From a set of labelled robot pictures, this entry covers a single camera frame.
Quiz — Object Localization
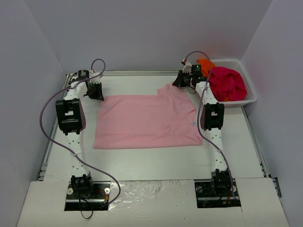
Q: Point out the pink t shirt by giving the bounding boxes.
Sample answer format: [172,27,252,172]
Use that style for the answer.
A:
[94,83,202,149]

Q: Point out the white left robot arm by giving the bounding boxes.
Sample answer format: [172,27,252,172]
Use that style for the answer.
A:
[55,70,104,198]

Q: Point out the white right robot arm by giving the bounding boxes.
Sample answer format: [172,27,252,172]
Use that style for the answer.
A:
[173,61,235,197]

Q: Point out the orange t shirt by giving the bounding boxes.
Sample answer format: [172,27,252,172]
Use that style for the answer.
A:
[196,59,232,102]

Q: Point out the magenta t shirt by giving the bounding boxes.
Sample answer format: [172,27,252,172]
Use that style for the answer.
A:
[208,67,247,102]

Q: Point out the white plastic basket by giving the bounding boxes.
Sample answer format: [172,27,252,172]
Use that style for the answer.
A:
[212,59,257,108]

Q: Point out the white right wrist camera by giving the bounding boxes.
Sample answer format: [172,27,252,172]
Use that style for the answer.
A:
[181,59,192,74]

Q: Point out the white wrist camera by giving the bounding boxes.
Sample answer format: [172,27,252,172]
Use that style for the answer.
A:
[181,59,192,74]
[89,70,103,84]

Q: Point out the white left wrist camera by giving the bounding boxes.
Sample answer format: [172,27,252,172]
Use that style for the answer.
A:
[89,70,103,84]

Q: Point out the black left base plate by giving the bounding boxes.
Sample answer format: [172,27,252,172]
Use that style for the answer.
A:
[64,183,110,211]

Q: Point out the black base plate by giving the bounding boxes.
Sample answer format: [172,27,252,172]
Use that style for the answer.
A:
[194,180,241,209]
[64,183,110,211]

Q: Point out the black thin cable loop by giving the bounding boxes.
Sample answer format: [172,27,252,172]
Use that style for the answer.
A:
[79,196,94,219]

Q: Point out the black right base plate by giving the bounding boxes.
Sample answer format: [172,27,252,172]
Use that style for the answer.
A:
[194,180,241,209]

